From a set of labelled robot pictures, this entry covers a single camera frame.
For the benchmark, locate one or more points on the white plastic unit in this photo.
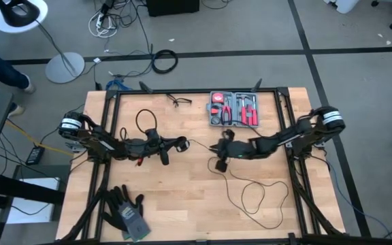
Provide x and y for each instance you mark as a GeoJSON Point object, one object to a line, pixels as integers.
{"type": "Point", "coordinates": [344, 5]}

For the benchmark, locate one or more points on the black power adapter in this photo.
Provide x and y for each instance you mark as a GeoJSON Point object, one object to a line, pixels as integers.
{"type": "Point", "coordinates": [35, 156]}

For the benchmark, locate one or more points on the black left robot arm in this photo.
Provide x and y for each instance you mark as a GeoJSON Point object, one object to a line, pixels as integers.
{"type": "Point", "coordinates": [97, 143]}

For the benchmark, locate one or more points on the red tape measure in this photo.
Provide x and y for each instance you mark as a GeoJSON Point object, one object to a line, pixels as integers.
{"type": "Point", "coordinates": [217, 97]}

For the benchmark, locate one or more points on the black safety glasses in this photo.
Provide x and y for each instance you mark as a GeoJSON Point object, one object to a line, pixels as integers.
{"type": "Point", "coordinates": [175, 101]}

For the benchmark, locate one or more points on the black metal beam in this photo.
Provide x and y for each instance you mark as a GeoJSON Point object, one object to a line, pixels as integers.
{"type": "Point", "coordinates": [19, 190]}

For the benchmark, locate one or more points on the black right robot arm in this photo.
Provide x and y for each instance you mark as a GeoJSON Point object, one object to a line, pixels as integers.
{"type": "Point", "coordinates": [284, 139]}

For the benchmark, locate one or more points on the white power strip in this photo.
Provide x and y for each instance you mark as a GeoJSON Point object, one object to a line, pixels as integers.
{"type": "Point", "coordinates": [99, 22]}

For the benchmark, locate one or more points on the white panel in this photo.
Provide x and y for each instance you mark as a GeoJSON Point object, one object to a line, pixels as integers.
{"type": "Point", "coordinates": [29, 211]}

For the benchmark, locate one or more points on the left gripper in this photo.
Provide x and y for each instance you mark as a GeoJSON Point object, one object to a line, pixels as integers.
{"type": "Point", "coordinates": [145, 148]}

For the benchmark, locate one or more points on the white round-base stand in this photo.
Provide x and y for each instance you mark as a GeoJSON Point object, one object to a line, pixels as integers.
{"type": "Point", "coordinates": [65, 68]}

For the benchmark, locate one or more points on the grey work glove with label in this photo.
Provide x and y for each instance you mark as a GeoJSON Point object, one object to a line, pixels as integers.
{"type": "Point", "coordinates": [136, 224]}

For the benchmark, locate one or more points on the black work glove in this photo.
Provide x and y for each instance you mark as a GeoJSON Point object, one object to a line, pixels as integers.
{"type": "Point", "coordinates": [114, 204]}

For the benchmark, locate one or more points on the grey plastic tool case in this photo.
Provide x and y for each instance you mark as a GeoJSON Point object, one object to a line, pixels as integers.
{"type": "Point", "coordinates": [233, 126]}

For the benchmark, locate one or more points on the small red hand tool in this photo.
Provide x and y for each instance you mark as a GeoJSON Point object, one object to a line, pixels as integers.
{"type": "Point", "coordinates": [214, 111]}

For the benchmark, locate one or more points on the black box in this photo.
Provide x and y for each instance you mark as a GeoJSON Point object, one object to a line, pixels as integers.
{"type": "Point", "coordinates": [172, 7]}

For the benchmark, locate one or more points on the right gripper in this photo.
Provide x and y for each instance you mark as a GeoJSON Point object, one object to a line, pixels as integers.
{"type": "Point", "coordinates": [238, 149]}

